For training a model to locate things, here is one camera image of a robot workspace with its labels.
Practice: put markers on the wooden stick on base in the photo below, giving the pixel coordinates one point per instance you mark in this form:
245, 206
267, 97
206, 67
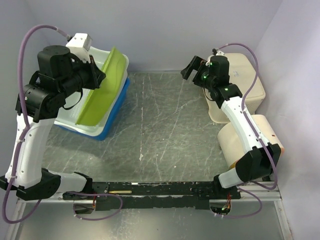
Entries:
120, 192

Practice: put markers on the lime green plastic basin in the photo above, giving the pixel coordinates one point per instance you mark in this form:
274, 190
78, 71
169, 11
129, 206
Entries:
99, 101

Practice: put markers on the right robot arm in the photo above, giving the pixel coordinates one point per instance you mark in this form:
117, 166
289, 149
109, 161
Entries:
260, 155

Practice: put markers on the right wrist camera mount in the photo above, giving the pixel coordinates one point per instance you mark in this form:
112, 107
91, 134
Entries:
217, 52

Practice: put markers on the aluminium rail frame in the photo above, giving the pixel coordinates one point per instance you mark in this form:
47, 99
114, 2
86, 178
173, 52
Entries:
263, 194

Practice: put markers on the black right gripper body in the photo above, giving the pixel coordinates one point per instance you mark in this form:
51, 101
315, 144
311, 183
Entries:
202, 77

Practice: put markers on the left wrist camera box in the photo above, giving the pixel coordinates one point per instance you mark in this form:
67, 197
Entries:
79, 43

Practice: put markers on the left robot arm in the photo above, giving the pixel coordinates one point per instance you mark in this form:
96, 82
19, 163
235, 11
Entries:
61, 73

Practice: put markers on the translucent white plastic tub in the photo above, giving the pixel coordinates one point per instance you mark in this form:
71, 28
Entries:
76, 102

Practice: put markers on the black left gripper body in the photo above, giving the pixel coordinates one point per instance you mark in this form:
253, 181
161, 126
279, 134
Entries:
87, 79

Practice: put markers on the cream cylindrical bin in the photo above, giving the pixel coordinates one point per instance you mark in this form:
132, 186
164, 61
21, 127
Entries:
231, 145

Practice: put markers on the blue plastic tub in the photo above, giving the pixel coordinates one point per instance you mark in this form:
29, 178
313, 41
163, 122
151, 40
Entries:
100, 131

